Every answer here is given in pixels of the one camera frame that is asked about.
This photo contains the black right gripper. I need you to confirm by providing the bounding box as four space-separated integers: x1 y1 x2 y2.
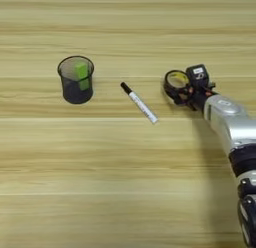
165 82 218 112

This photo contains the black tape roll yellow core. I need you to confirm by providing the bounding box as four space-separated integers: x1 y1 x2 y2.
163 69 192 105

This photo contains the white marker with black cap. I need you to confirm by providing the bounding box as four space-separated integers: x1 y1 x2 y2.
120 81 160 125

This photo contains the green eraser block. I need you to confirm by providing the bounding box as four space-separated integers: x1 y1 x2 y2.
73 61 91 92

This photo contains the black mesh pen cup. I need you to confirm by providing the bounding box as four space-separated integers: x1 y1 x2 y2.
57 55 95 105

